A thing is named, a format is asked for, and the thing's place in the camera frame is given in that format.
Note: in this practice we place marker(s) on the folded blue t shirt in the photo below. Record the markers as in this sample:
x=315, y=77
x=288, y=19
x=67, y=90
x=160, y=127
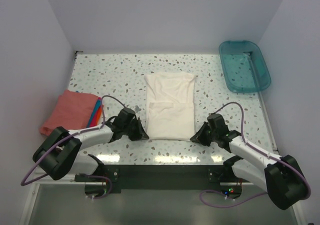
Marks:
x=97, y=105

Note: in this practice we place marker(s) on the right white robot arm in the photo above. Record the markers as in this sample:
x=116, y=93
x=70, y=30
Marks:
x=279, y=176

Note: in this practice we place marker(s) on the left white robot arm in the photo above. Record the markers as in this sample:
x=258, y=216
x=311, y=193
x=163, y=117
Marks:
x=59, y=153

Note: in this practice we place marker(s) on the folded orange t shirt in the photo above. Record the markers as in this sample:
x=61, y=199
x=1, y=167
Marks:
x=97, y=116

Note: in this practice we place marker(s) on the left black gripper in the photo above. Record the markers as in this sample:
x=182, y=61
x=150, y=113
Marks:
x=140, y=134

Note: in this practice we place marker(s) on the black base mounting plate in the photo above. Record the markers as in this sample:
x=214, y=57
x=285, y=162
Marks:
x=113, y=179

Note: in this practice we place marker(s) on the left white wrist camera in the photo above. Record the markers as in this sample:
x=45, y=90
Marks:
x=137, y=109

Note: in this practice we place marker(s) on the white t shirt red print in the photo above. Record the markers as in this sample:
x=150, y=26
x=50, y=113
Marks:
x=170, y=105

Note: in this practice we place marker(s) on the folded pink t shirt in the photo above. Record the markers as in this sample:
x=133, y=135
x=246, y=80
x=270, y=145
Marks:
x=72, y=112

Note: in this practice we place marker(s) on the teal plastic basket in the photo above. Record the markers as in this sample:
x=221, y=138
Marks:
x=244, y=67

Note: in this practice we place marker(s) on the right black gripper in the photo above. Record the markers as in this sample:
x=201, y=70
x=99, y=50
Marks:
x=199, y=137

